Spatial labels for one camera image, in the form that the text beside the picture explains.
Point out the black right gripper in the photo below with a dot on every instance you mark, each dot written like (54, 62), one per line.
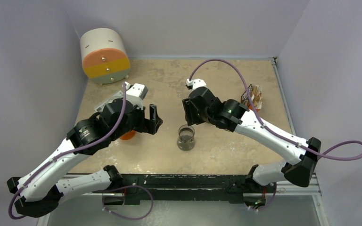
(189, 110)

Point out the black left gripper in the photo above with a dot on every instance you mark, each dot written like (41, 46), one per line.
(150, 125)

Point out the orange glass carafe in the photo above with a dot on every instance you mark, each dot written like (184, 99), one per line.
(128, 135)

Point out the grey glass carafe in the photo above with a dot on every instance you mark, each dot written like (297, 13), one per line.
(186, 141)

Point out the clear plastic filter packet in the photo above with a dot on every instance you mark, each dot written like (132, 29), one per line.
(110, 99)

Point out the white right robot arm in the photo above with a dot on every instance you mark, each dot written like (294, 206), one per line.
(299, 155)

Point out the orange coffee filter box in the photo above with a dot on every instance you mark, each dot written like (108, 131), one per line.
(256, 96)

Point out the white round drawer cabinet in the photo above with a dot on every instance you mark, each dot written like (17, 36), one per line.
(104, 58)

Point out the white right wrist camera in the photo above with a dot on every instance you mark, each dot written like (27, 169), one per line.
(193, 84)

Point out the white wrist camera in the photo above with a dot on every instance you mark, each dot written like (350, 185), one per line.
(135, 94)
(193, 84)

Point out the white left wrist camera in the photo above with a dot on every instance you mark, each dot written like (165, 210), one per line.
(135, 94)

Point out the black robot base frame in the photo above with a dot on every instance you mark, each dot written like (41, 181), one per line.
(234, 189)

